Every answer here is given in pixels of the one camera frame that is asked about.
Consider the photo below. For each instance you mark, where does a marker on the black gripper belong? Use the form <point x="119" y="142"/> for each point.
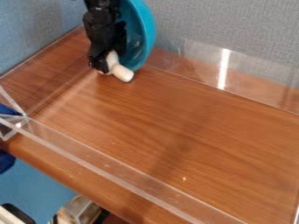
<point x="105" y="32"/>

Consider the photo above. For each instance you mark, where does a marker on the white and brown toy mushroom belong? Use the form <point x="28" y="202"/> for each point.
<point x="115" y="68"/>

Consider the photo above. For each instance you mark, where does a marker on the blue plastic bowl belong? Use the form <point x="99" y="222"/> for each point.
<point x="140" y="28"/>

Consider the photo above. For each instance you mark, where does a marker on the clear acrylic barrier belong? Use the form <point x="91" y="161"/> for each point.
<point x="191" y="145"/>

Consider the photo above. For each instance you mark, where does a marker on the blue clamp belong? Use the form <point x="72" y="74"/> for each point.
<point x="9" y="115"/>

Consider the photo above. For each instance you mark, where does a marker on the black and white object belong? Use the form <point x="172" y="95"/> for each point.
<point x="10" y="215"/>

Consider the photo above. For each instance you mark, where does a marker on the metal frame under table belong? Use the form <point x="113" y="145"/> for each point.
<point x="77" y="211"/>

